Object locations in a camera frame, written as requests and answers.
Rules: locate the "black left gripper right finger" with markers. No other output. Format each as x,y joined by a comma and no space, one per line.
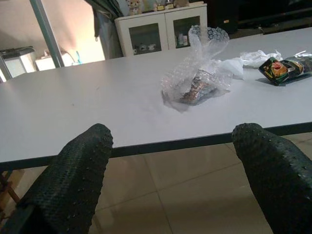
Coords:
275,175

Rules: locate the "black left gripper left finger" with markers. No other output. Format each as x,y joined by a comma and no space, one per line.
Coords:
70,175

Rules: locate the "grey lidded bin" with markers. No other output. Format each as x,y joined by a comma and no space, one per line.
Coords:
17,62

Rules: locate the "dark green snack packet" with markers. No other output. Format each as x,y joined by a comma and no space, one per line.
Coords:
284,69

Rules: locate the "white table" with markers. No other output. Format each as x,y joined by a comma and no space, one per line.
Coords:
146,97

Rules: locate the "white storage box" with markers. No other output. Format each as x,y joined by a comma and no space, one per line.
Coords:
57,61

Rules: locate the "clear crumpled plastic bag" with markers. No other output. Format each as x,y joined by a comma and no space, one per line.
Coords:
262,58

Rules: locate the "clear bubble wrap bundle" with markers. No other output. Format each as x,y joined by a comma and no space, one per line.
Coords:
195,75

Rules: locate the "grey metal pole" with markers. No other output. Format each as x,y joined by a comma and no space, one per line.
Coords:
47,31

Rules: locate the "grey hanging cloth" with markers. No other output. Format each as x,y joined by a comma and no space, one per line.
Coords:
103,24

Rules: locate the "white glass-door cabinet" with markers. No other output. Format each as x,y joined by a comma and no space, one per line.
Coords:
162,30

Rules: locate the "plush toy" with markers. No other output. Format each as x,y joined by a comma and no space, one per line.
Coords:
133,7

